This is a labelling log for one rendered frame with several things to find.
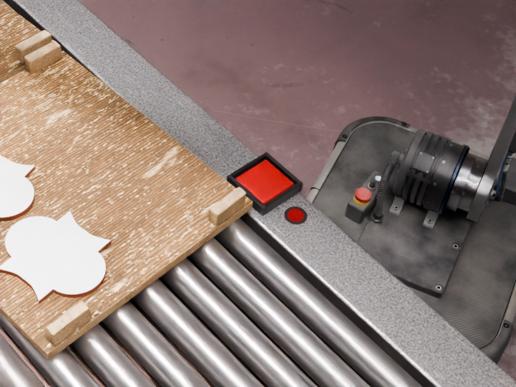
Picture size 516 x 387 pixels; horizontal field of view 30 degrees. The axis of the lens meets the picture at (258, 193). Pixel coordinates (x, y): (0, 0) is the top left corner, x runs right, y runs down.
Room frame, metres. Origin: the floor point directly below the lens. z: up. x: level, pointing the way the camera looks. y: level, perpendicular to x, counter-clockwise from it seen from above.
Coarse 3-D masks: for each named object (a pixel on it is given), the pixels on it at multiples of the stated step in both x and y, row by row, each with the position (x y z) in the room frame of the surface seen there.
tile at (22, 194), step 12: (0, 156) 0.86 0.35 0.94; (0, 168) 0.84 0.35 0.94; (12, 168) 0.84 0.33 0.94; (24, 168) 0.84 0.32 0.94; (0, 180) 0.82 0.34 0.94; (12, 180) 0.82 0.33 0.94; (24, 180) 0.82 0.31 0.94; (0, 192) 0.80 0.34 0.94; (12, 192) 0.80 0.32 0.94; (24, 192) 0.80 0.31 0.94; (0, 204) 0.78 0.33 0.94; (12, 204) 0.78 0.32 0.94; (24, 204) 0.78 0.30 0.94; (0, 216) 0.76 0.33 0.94; (12, 216) 0.76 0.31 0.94
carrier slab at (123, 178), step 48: (0, 96) 0.98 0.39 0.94; (48, 96) 0.99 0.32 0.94; (96, 96) 1.01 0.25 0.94; (0, 144) 0.89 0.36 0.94; (48, 144) 0.90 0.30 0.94; (96, 144) 0.91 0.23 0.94; (144, 144) 0.92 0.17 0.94; (48, 192) 0.82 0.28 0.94; (96, 192) 0.83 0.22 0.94; (144, 192) 0.84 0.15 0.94; (192, 192) 0.85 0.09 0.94; (0, 240) 0.73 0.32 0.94; (144, 240) 0.76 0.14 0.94; (192, 240) 0.77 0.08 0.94; (0, 288) 0.65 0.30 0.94; (144, 288) 0.69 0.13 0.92
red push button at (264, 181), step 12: (252, 168) 0.91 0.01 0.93; (264, 168) 0.92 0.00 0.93; (240, 180) 0.89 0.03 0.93; (252, 180) 0.89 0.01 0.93; (264, 180) 0.89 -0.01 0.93; (276, 180) 0.90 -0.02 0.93; (288, 180) 0.90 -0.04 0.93; (252, 192) 0.87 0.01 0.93; (264, 192) 0.87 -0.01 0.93; (276, 192) 0.88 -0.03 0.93
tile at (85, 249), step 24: (24, 240) 0.72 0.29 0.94; (48, 240) 0.73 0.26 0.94; (72, 240) 0.73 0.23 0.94; (96, 240) 0.74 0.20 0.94; (24, 264) 0.69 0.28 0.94; (48, 264) 0.69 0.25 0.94; (72, 264) 0.70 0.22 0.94; (96, 264) 0.70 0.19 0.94; (48, 288) 0.66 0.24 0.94; (72, 288) 0.66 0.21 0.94; (96, 288) 0.67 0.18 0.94
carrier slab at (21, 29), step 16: (0, 0) 1.19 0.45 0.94; (0, 16) 1.16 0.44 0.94; (16, 16) 1.16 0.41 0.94; (0, 32) 1.12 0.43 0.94; (16, 32) 1.12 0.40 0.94; (32, 32) 1.13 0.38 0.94; (0, 48) 1.08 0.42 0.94; (0, 64) 1.05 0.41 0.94; (16, 64) 1.05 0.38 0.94; (0, 80) 1.02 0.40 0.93
